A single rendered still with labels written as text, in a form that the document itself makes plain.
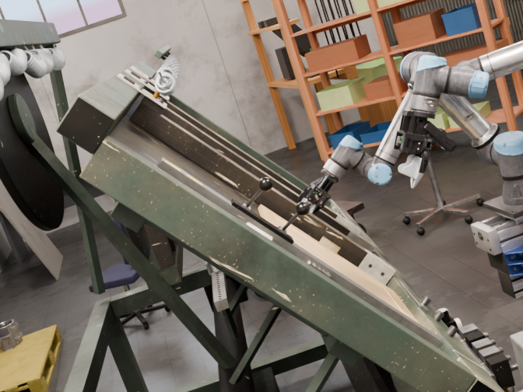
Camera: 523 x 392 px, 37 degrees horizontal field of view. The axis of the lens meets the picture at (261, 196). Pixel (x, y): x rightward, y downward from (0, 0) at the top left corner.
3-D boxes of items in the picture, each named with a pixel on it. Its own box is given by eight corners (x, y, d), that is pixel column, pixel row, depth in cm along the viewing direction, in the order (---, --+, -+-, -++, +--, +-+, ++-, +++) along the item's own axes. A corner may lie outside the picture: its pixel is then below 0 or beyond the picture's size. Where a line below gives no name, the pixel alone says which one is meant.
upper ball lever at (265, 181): (247, 218, 212) (274, 187, 204) (235, 211, 211) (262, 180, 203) (250, 209, 215) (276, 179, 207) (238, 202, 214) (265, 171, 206)
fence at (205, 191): (435, 354, 223) (444, 342, 223) (153, 172, 206) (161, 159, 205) (429, 347, 228) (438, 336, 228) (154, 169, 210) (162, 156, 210)
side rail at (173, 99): (318, 218, 406) (331, 201, 405) (138, 99, 386) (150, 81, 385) (316, 215, 414) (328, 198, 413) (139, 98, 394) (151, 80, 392)
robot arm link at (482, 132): (506, 175, 281) (401, 70, 269) (489, 168, 295) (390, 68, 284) (529, 150, 280) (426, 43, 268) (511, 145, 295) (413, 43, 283)
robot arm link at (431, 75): (451, 57, 210) (419, 53, 211) (443, 99, 211) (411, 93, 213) (449, 60, 217) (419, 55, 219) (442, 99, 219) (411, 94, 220)
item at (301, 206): (283, 241, 214) (311, 212, 206) (272, 234, 213) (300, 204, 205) (286, 232, 217) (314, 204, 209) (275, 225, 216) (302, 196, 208)
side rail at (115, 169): (451, 411, 200) (477, 377, 198) (78, 176, 179) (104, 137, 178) (444, 400, 205) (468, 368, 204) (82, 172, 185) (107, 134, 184)
